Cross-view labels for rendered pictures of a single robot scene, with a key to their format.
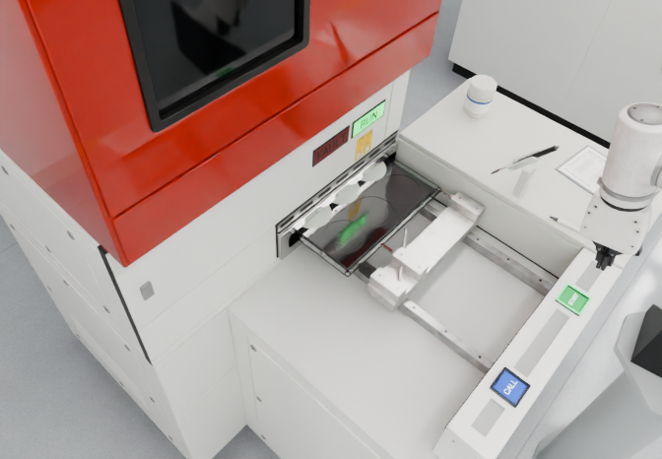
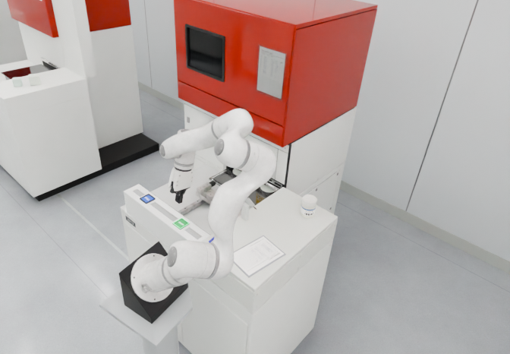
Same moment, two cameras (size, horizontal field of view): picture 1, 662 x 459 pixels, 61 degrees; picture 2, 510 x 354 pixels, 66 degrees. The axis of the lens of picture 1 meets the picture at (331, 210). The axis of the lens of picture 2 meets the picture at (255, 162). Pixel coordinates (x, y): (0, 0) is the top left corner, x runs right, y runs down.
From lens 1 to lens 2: 2.16 m
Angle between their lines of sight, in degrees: 66
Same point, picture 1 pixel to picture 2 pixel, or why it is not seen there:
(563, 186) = (250, 236)
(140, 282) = (187, 115)
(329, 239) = (226, 175)
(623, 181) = not seen: hidden behind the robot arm
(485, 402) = (143, 192)
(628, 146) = not seen: hidden behind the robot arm
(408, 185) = (258, 197)
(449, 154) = (270, 200)
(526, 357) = (158, 206)
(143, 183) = (184, 77)
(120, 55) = (184, 43)
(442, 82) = not seen: outside the picture
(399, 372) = (172, 200)
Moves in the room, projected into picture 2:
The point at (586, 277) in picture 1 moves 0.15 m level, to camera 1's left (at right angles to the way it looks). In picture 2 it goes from (193, 232) to (199, 211)
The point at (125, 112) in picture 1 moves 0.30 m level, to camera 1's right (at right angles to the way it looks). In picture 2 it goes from (183, 57) to (171, 75)
